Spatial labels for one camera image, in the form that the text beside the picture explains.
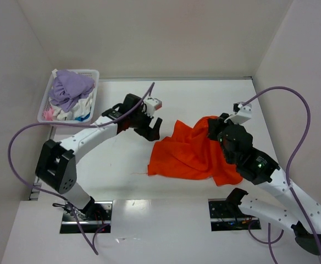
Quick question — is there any orange t shirt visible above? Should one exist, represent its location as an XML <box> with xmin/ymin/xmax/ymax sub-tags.
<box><xmin>147</xmin><ymin>115</ymin><xmax>243</xmax><ymax>186</ymax></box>

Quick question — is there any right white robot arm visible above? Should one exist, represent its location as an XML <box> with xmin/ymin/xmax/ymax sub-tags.
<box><xmin>208</xmin><ymin>113</ymin><xmax>321</xmax><ymax>255</ymax></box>

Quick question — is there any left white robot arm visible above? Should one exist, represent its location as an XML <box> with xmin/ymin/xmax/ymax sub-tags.
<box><xmin>35</xmin><ymin>93</ymin><xmax>162</xmax><ymax>219</ymax></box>

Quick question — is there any white t shirt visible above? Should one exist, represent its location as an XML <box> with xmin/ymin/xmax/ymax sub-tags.
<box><xmin>49</xmin><ymin>93</ymin><xmax>93</xmax><ymax>122</ymax></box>

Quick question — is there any white plastic laundry basket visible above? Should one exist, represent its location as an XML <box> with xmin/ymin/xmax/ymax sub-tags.
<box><xmin>37</xmin><ymin>69</ymin><xmax>99</xmax><ymax>124</ymax></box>

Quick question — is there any purple t shirt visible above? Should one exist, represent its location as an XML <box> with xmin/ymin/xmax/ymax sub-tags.
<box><xmin>48</xmin><ymin>70</ymin><xmax>95</xmax><ymax>112</ymax></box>

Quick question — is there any pink cloth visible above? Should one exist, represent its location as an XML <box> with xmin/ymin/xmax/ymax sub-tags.
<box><xmin>43</xmin><ymin>107</ymin><xmax>56</xmax><ymax>121</ymax></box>

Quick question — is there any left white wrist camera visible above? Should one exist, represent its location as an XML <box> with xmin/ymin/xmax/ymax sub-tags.
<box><xmin>143</xmin><ymin>97</ymin><xmax>162</xmax><ymax>116</ymax></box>

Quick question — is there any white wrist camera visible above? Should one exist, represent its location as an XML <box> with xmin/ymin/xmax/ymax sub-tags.
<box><xmin>143</xmin><ymin>97</ymin><xmax>162</xmax><ymax>116</ymax></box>
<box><xmin>226</xmin><ymin>102</ymin><xmax>252</xmax><ymax>124</ymax></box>

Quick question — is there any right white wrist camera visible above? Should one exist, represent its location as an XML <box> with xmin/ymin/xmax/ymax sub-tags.
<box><xmin>226</xmin><ymin>102</ymin><xmax>252</xmax><ymax>124</ymax></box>

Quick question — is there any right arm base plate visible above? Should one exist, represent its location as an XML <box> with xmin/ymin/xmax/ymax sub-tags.
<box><xmin>208</xmin><ymin>199</ymin><xmax>261</xmax><ymax>232</ymax></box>

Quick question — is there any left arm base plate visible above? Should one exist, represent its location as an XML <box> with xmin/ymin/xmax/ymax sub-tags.
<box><xmin>52</xmin><ymin>201</ymin><xmax>113</xmax><ymax>234</ymax></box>

